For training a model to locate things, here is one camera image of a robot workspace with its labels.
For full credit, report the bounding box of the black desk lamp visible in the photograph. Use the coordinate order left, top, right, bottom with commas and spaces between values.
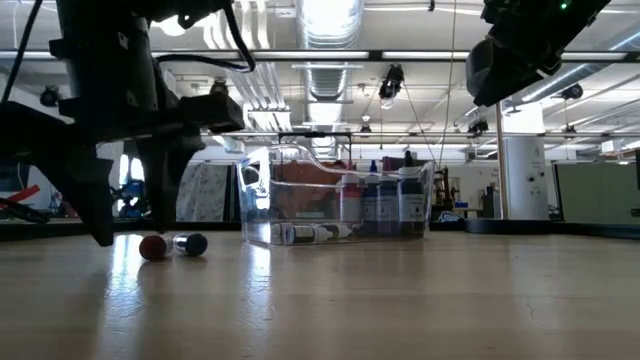
462, 37, 551, 235

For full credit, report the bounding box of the silver ceiling duct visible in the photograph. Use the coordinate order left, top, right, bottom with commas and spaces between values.
298, 0, 365, 104

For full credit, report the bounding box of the black ceiling-hung device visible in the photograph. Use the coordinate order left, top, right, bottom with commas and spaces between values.
378, 63, 405, 110

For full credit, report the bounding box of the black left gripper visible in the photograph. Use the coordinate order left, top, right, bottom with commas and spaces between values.
0, 0, 247, 248

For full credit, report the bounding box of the large purple food coloring bottle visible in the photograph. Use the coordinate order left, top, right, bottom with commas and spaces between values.
378, 155, 400, 238

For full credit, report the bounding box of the black ceiling spotlight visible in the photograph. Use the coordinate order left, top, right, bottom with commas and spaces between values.
559, 82, 585, 101

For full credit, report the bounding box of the white round column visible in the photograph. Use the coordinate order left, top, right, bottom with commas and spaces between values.
503, 135, 551, 221

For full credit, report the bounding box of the green partition wall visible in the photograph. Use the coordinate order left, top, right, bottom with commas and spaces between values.
553, 160, 640, 226

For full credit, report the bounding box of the blue background machine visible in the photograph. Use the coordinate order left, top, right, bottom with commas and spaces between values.
113, 177, 151, 219

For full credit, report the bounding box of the black aluminium table frame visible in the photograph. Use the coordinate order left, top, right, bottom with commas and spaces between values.
0, 215, 640, 242

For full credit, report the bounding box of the large black food coloring bottle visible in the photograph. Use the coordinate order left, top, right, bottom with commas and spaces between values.
397, 149, 427, 239

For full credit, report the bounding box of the small dark-capped food coloring bottle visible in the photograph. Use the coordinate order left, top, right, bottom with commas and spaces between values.
269, 222, 296, 242

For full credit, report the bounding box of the white patterned cloth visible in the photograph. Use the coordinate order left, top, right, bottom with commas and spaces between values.
175, 162, 232, 223

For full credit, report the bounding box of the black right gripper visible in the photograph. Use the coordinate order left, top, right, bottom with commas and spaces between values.
472, 0, 614, 108

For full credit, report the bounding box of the small blue food coloring bottle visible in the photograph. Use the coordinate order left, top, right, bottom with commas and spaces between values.
172, 231, 209, 258

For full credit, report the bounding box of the small red food coloring bottle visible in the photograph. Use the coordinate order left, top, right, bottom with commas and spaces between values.
138, 233, 174, 263

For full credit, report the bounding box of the small dark food coloring bottle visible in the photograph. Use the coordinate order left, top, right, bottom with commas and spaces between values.
283, 224, 335, 246
319, 222, 354, 239

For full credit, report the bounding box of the black left wrist camera cable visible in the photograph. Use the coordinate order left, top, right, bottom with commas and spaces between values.
154, 0, 257, 74

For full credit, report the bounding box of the clear plastic bin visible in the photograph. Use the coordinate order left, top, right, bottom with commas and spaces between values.
236, 143, 437, 247

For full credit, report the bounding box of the large blue food coloring bottle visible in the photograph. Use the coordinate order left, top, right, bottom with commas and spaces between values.
360, 159, 380, 237

